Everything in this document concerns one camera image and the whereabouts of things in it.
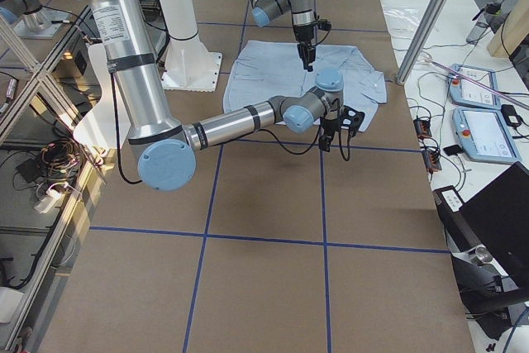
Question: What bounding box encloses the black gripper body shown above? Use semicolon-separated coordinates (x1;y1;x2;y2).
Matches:
319;112;342;142
293;24;316;57

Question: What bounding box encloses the light blue button-up shirt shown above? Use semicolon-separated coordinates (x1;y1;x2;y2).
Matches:
223;41;388;132

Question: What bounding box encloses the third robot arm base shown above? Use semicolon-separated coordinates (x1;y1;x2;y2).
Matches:
1;0;69;39

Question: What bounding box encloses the clear plastic bag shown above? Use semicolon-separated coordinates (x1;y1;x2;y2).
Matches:
383;6;422;40

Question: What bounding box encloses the pink reacher grabber stick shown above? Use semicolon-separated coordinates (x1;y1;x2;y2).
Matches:
417;50;528;110

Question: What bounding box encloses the far teach pendant tablet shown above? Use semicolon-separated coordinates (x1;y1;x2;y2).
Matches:
448;64;501;110

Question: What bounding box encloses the teach pendant tablet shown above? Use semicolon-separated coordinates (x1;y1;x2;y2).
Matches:
452;107;522;165
448;64;501;110

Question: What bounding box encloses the near teach pendant tablet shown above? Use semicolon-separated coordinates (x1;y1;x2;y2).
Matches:
452;107;522;165

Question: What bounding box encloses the black laptop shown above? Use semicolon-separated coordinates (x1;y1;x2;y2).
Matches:
460;162;528;287

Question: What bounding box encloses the white paper sheet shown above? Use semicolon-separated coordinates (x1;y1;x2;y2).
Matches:
73;43;133;150

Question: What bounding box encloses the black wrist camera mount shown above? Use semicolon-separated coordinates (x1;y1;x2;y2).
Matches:
339;105;365;135
316;18;332;32

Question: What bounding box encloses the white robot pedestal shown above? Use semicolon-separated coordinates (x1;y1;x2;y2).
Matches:
160;0;222;92

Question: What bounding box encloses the aluminium frame post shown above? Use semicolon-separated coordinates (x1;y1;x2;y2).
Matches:
396;0;447;85

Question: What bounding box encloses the tangled cables bundle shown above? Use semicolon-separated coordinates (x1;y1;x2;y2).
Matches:
12;140;90;205

